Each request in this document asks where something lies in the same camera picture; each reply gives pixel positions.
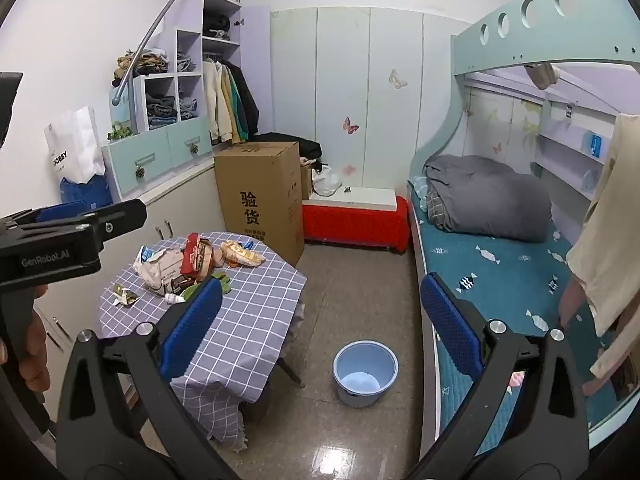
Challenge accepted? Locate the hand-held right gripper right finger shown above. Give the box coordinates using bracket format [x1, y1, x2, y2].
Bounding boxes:
[395, 272, 593, 480]

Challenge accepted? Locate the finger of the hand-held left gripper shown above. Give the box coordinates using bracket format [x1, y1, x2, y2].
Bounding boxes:
[92, 199, 148, 255]
[0, 201, 96, 235]

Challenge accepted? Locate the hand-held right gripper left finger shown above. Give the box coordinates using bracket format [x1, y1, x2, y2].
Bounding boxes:
[55, 277, 251, 480]

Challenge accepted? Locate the green orange wrapper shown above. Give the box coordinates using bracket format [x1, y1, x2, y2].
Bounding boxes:
[181, 270, 233, 301]

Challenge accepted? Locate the light blue plastic bucket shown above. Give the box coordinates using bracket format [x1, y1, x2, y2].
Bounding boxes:
[333, 340, 399, 408]

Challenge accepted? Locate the person's left hand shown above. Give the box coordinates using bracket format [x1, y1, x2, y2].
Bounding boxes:
[19, 284, 52, 397]

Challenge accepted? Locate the blue bag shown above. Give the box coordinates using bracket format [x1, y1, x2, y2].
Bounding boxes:
[59, 175, 113, 208]

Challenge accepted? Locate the teal drawer with pinecone knob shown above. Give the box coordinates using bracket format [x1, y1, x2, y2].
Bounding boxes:
[166, 114, 213, 168]
[107, 127, 173, 202]

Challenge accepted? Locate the purple checked tablecloth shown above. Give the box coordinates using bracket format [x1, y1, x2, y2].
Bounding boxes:
[97, 231, 308, 448]

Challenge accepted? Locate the white paper shopping bag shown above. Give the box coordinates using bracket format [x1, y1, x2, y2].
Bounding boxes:
[44, 106, 107, 184]

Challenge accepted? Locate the beige crumpled bag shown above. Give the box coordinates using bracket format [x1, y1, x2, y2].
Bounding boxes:
[136, 247, 186, 295]

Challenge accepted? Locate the red snack packet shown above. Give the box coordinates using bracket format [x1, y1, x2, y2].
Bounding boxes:
[180, 233, 216, 281]

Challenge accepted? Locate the white low cabinet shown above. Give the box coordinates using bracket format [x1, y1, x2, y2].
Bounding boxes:
[32, 160, 228, 411]

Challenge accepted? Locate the gold foil wrapper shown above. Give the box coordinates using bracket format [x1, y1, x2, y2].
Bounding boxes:
[112, 284, 140, 307]

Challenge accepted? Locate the teal quilted bed mat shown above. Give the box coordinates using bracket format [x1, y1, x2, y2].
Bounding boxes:
[409, 180, 621, 461]

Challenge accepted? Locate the orange yellow snack packet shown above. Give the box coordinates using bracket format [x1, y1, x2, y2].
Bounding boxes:
[220, 240, 266, 267]

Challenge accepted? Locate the black table leg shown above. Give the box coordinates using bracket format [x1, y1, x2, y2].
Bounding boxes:
[272, 357, 305, 388]

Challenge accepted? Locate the dark folded clothes stack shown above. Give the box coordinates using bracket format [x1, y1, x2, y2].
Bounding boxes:
[146, 94, 179, 128]

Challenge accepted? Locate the grey duvet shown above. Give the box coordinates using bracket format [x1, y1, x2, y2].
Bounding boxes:
[424, 154, 553, 243]

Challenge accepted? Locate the large cardboard box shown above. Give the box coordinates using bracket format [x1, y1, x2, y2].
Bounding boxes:
[214, 141, 306, 267]

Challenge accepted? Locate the red covered bench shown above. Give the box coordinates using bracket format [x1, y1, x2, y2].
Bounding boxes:
[301, 186, 412, 255]

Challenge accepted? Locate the olive clothes pile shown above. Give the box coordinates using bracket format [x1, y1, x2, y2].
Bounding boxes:
[112, 49, 171, 87]

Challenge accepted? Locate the mustard hanging garment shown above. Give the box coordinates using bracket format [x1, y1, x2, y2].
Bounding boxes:
[227, 62, 250, 143]

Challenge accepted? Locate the black hanging coat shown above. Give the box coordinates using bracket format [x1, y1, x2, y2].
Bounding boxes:
[232, 60, 261, 138]

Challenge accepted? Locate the large cream hanging cloth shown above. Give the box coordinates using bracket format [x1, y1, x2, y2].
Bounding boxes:
[567, 112, 640, 338]

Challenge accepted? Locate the curved metal handrail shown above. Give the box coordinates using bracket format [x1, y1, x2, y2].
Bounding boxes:
[111, 0, 248, 106]

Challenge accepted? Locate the small cardboard box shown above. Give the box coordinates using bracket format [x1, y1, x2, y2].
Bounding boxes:
[300, 157, 323, 201]

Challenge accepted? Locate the white plastic bag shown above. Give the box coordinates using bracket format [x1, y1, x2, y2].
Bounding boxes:
[312, 165, 343, 198]

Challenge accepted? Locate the grey cloth bundle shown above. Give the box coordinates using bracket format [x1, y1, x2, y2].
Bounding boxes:
[524, 62, 561, 92]

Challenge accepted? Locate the pale green bunk bed frame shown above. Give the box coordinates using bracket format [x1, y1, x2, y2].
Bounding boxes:
[407, 0, 640, 461]

